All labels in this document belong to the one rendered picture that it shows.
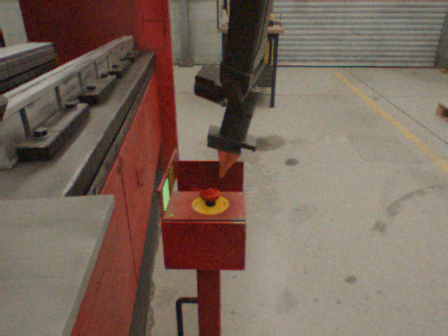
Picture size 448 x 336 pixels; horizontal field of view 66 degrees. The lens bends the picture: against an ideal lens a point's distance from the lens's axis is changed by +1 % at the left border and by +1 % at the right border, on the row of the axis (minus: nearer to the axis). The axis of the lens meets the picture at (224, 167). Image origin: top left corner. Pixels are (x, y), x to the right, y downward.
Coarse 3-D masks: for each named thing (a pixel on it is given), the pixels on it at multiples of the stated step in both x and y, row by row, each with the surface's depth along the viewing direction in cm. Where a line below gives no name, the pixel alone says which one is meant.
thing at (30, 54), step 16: (0, 48) 130; (16, 48) 130; (32, 48) 131; (48, 48) 145; (0, 64) 107; (16, 64) 117; (32, 64) 129; (48, 64) 145; (0, 80) 107; (16, 80) 117
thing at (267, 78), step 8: (224, 16) 448; (280, 16) 404; (272, 24) 405; (280, 24) 406; (224, 32) 386; (272, 32) 381; (280, 32) 380; (224, 40) 394; (272, 40) 543; (264, 64) 557; (272, 64) 400; (264, 72) 487; (272, 72) 405; (264, 80) 435; (272, 80) 408; (272, 88) 412; (272, 96) 416; (224, 104) 426; (272, 104) 420
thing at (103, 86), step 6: (102, 78) 119; (108, 78) 119; (114, 78) 121; (96, 84) 109; (102, 84) 109; (108, 84) 112; (114, 84) 121; (84, 90) 102; (96, 90) 102; (102, 90) 104; (108, 90) 111; (78, 96) 97; (84, 96) 97; (90, 96) 97; (96, 96) 98; (102, 96) 103; (84, 102) 98; (90, 102) 98; (96, 102) 98
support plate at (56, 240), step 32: (0, 224) 23; (32, 224) 23; (64, 224) 23; (96, 224) 23; (0, 256) 20; (32, 256) 20; (64, 256) 20; (96, 256) 21; (0, 288) 18; (32, 288) 18; (64, 288) 18; (0, 320) 16; (32, 320) 16; (64, 320) 16
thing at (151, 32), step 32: (32, 0) 197; (64, 0) 199; (96, 0) 201; (128, 0) 202; (160, 0) 204; (32, 32) 204; (64, 32) 206; (96, 32) 208; (128, 32) 210; (160, 32) 212; (160, 64) 220; (160, 96) 228; (160, 160) 248
